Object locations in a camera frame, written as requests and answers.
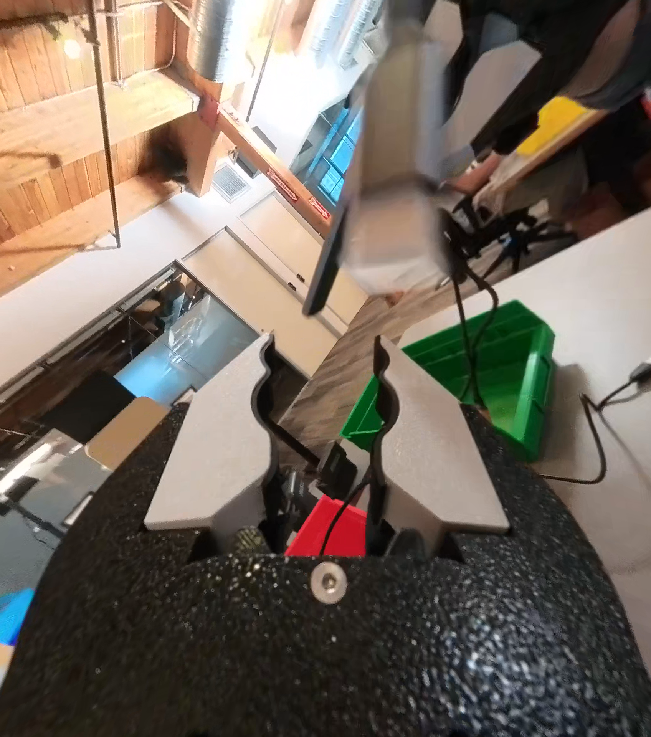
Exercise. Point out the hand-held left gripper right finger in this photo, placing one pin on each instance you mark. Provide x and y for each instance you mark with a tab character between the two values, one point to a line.
440	466

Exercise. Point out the yellow plastic bin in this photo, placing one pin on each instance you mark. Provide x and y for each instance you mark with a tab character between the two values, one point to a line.
553	124

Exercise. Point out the wooden support post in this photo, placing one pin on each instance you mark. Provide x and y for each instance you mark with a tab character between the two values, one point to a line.
268	161

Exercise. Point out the blue plastic bin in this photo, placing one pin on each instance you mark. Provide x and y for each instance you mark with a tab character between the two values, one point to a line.
9	616

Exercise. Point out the green plastic bin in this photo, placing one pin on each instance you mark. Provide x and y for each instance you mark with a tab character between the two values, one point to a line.
510	368

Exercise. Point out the beige door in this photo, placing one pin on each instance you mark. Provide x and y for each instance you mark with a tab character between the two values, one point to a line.
245	276
285	230

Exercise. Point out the white wall vent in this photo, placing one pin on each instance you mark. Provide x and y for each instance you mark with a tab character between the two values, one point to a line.
229	183

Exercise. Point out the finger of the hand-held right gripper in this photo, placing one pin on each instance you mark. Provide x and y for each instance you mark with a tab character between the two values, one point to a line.
400	115
389	236

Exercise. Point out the silver air duct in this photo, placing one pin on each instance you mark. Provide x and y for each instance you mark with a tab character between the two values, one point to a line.
354	29
216	34

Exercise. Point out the grey office desk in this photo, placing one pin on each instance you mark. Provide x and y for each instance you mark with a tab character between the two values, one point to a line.
567	140

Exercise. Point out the small black adapter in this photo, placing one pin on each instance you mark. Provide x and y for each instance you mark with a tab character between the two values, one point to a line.
338	463

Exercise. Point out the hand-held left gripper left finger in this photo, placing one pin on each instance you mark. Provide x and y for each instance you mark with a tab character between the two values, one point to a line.
216	455

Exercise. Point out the blue-lit window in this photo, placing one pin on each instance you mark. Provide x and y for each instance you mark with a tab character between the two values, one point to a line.
340	155

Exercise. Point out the red plastic bin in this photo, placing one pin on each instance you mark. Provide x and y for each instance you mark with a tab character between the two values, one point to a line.
314	532

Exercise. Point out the black metal ceiling pipe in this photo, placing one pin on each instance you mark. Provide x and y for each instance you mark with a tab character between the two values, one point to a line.
105	126

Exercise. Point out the black office chair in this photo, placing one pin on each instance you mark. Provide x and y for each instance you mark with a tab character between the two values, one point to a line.
510	227

